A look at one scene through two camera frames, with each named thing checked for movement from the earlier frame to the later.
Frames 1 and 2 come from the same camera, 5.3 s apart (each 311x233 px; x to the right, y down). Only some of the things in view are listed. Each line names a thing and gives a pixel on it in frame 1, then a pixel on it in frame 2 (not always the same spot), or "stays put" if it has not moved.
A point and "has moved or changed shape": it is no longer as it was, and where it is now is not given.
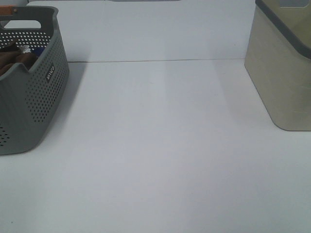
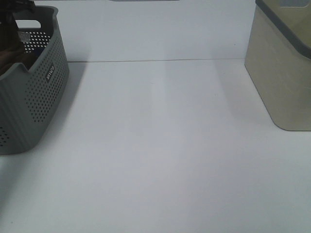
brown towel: [12, 54] has moved or changed shape
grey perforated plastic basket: [29, 98] stays put
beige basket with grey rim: [278, 60] stays put
